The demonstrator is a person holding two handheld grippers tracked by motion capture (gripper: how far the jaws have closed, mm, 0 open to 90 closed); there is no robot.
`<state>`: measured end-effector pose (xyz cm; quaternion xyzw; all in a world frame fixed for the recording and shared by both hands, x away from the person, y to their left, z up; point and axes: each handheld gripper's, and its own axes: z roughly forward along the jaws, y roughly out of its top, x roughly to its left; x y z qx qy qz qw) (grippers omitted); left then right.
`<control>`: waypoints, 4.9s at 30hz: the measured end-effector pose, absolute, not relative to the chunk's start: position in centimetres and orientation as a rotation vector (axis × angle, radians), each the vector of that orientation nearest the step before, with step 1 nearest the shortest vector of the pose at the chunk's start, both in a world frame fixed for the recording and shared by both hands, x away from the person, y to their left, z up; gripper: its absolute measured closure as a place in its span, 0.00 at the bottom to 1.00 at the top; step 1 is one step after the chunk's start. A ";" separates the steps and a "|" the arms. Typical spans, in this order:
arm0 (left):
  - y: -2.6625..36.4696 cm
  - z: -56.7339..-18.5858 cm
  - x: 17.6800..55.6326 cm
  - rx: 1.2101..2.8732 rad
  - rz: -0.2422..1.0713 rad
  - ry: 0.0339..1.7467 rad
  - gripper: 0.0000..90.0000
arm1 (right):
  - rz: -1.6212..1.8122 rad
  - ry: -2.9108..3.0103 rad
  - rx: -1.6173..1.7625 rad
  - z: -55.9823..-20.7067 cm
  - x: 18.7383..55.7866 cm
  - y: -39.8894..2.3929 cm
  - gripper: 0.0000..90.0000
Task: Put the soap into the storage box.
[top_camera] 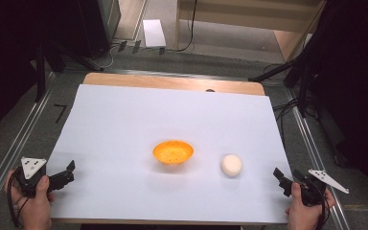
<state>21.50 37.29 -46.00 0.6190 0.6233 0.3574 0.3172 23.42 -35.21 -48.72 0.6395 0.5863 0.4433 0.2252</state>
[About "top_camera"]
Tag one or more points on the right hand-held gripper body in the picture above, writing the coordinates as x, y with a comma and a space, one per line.
316, 187

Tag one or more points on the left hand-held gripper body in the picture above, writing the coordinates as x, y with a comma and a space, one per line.
32, 174

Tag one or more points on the white round bun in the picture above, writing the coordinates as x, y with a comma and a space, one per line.
231, 165

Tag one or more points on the orange plastic bowl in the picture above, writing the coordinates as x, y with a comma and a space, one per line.
173, 152

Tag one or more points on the person's right hand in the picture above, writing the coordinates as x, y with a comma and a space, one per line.
303, 214

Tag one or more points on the person's left hand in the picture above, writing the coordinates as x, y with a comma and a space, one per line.
33, 207

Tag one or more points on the white paper sheet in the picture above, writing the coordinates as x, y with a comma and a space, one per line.
140, 121

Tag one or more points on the black metal stand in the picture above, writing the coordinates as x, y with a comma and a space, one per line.
303, 92
40, 73

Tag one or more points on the black tape strip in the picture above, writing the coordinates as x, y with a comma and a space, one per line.
136, 47
122, 46
162, 50

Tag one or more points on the wooden table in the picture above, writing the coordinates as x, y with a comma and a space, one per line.
172, 83

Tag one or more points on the dark cabinet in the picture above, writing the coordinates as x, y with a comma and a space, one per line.
103, 22

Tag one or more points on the white paper on floor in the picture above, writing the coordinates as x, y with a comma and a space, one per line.
154, 33

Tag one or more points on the long aluminium floor rail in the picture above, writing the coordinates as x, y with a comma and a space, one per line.
313, 153
9, 156

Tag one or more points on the aluminium cross rail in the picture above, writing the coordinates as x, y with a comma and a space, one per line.
179, 74

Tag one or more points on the light wooden furniture frame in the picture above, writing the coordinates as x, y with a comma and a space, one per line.
252, 19

